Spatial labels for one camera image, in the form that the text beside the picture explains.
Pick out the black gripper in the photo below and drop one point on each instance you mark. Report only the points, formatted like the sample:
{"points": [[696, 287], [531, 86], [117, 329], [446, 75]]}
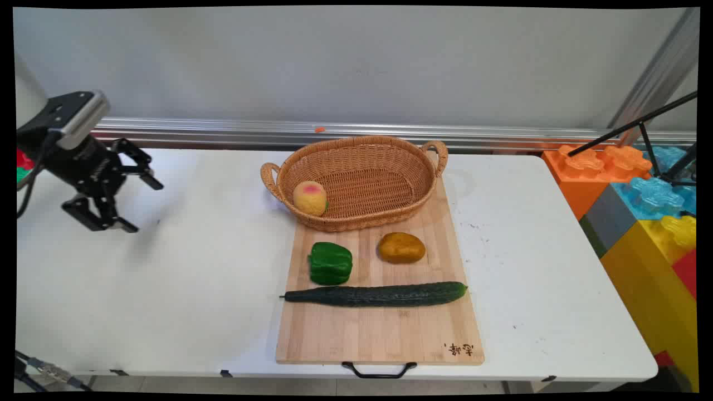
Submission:
{"points": [[78, 161]]}

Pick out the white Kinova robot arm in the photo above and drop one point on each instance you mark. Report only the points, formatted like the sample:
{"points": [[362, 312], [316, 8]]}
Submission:
{"points": [[27, 92]]}

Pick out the red and green block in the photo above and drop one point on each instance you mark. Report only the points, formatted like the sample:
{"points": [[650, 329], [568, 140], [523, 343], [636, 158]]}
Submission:
{"points": [[22, 164]]}

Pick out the yellow pink toy peach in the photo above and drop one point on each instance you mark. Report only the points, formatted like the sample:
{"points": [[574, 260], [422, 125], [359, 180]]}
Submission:
{"points": [[310, 197]]}

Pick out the green toy bell pepper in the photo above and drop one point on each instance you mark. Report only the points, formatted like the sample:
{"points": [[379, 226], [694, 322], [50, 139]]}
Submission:
{"points": [[330, 263]]}

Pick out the woven wicker basket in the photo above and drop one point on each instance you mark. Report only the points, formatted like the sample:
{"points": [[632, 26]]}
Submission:
{"points": [[356, 184]]}

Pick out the dark green toy cucumber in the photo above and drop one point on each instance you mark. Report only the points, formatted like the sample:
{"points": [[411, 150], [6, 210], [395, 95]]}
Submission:
{"points": [[379, 294]]}

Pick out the brown toy potato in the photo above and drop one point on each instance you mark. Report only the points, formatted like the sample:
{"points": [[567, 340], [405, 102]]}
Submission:
{"points": [[401, 248]]}

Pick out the bamboo cutting board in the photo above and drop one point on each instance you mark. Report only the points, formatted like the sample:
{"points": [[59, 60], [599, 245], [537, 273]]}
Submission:
{"points": [[384, 328]]}

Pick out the orange giant building block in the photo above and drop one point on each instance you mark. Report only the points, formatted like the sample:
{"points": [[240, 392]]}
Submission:
{"points": [[590, 172]]}

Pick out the grey giant building block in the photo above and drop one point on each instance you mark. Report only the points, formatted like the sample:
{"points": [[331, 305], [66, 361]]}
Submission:
{"points": [[607, 223]]}

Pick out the black tripod stand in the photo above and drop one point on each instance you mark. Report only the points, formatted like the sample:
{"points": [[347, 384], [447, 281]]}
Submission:
{"points": [[646, 125]]}

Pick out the blue giant building block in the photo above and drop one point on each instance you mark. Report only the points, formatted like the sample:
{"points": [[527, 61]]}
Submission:
{"points": [[654, 192]]}

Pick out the yellow giant building block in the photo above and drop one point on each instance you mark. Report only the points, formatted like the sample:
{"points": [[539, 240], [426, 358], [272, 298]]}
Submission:
{"points": [[657, 278]]}

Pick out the red giant building block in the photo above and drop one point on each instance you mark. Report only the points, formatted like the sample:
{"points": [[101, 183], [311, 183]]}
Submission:
{"points": [[686, 270]]}

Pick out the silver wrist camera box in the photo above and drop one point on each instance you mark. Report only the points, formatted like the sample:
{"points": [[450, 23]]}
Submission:
{"points": [[78, 118]]}

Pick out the aluminium frame rail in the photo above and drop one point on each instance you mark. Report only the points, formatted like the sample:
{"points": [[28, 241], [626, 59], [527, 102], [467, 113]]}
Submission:
{"points": [[390, 133]]}

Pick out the aluminium frame post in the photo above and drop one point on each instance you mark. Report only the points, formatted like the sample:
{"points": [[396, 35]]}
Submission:
{"points": [[657, 75]]}

